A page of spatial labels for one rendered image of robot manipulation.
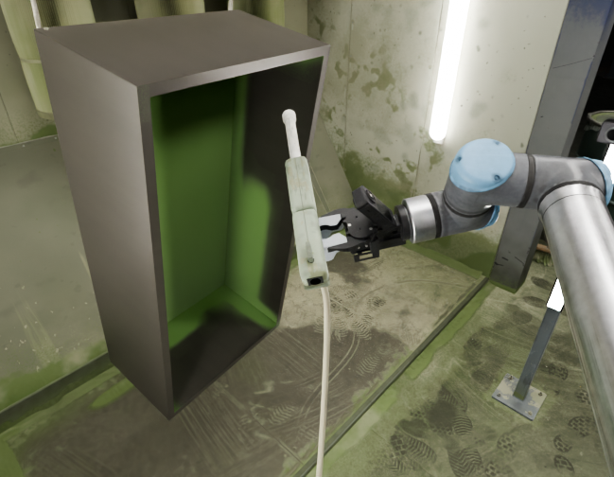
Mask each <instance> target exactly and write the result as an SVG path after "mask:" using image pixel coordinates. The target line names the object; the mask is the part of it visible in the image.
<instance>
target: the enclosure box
mask: <svg viewBox="0 0 614 477"><path fill-rule="evenodd" d="M34 34H35V38H36V43H37V46H38V50H39V54H40V59H41V63H42V67H43V71H44V78H45V83H46V87H47V91H48V95H49V99H50V103H51V108H52V112H53V116H54V120H55V124H56V128H57V133H58V137H59V140H60V144H61V152H62V156H63V161H64V164H65V168H66V173H67V177H68V181H69V185H70V189H71V193H72V198H73V202H74V206H75V210H76V214H77V218H78V222H79V230H80V233H81V238H82V242H83V246H84V251H85V255H86V258H87V263H88V267H89V271H90V276H91V279H92V283H93V288H94V292H95V296H96V303H97V307H98V311H99V316H100V320H101V324H102V328H103V332H104V336H105V341H106V345H107V348H108V353H109V357H110V361H111V363H112V364H113V365H114V366H115V367H116V368H117V369H118V370H119V371H120V372H121V373H122V374H123V375H124V376H125V377H126V378H127V379H128V380H129V381H130V382H131V383H132V384H133V385H134V386H135V387H136V388H137V389H138V390H139V391H140V392H141V393H142V394H143V395H144V396H145V397H146V398H147V399H148V400H149V401H150V402H151V403H152V404H153V405H154V406H155V407H156V408H157V409H158V410H159V411H160V412H161V413H162V414H163V415H164V416H165V417H166V419H167V420H168V421H169V420H170V419H171V418H173V417H174V416H175V415H176V414H178V413H179V412H180V411H181V410H182V409H183V408H184V407H185V406H187V405H188V404H189V403H190V402H191V401H192V400H194V399H195V398H196V397H197V396H198V395H199V394H201V393H202V392H203V391H204V390H205V389H206V388H208V387H209V386H210V385H211V384H212V383H213V382H214V381H216V380H217V379H218V378H219V377H220V376H222V375H223V374H224V373H225V372H226V371H227V370H228V369H230V368H231V367H232V366H233V365H234V364H235V363H237V362H238V361H239V360H240V359H241V358H242V357H244V356H245V355H246V354H247V353H248V352H249V351H250V350H252V349H253V348H254V347H255V346H256V345H258V344H259V343H260V342H261V341H262V340H263V339H264V338H266V337H267V336H268V335H269V334H270V333H271V332H273V331H274V330H275V329H276V328H277V327H278V326H279V325H280V319H281V314H282V308H283V304H284V298H285V293H286V288H287V283H288V278H289V268H290V263H291V258H292V253H293V247H294V242H295V236H294V229H293V221H292V212H291V207H290V200H289V187H288V180H287V173H286V166H285V164H286V161H287V160H288V159H290V156H289V144H288V138H287V131H286V125H285V123H284V122H283V116H282V114H283V113H284V112H285V111H286V110H293V111H294V112H295V116H296V121H295V126H296V131H297V136H298V142H299V148H300V153H301V156H305V157H306V159H307V163H308V164H309V160H310V155H311V150H312V145H313V139H314V134H315V129H316V124H317V119H318V113H319V109H320V103H321V98H322V92H323V88H324V83H325V73H326V68H327V63H328V57H329V52H330V47H331V44H327V43H324V42H321V41H319V40H316V39H314V38H311V37H308V36H307V35H304V34H302V33H299V32H296V31H294V30H291V29H288V28H286V27H283V26H279V25H277V24H275V23H272V22H270V21H267V20H264V19H262V18H259V17H257V16H254V15H252V14H250V13H247V12H245V11H242V10H239V9H234V10H225V11H214V12H204V13H194V14H184V15H173V16H163V17H153V18H143V19H132V20H123V21H112V22H102V23H92V24H82V25H71V26H52V27H49V30H44V28H43V27H42V28H34Z"/></svg>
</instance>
